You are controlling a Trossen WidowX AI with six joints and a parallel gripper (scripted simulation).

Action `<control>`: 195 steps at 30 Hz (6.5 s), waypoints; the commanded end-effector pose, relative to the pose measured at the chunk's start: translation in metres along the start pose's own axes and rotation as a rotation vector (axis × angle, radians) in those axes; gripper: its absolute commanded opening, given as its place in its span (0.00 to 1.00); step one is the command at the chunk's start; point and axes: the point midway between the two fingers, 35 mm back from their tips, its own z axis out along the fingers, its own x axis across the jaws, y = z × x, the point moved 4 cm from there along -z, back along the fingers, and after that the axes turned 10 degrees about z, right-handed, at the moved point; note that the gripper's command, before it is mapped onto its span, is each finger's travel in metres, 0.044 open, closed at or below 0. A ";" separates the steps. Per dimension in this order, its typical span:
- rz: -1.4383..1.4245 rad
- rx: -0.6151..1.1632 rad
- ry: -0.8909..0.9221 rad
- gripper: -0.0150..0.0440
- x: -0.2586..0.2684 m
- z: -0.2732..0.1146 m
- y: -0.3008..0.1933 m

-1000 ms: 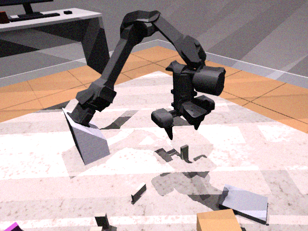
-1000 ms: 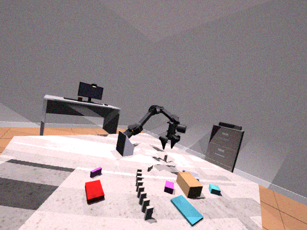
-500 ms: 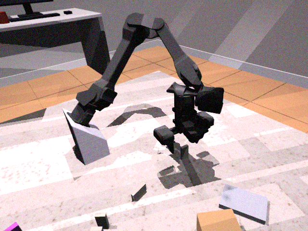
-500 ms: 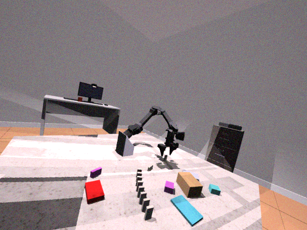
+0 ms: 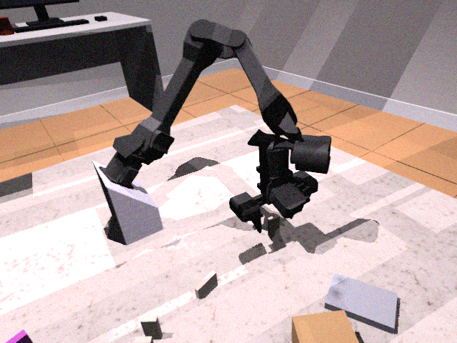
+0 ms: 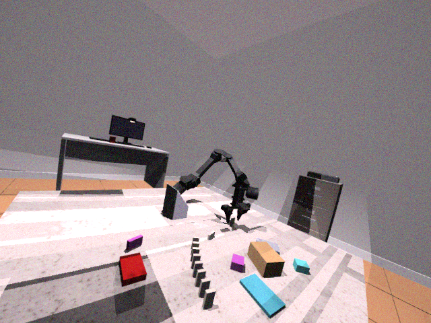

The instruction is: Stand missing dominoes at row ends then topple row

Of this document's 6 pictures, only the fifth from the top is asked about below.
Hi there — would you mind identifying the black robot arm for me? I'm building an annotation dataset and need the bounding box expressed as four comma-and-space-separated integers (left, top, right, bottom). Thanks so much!
99, 19, 331, 219

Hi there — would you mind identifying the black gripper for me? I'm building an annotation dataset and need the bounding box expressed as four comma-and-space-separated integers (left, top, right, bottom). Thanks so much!
229, 166, 318, 233

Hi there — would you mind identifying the orange rectangular block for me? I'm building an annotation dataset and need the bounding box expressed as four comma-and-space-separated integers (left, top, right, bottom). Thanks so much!
291, 310, 359, 343

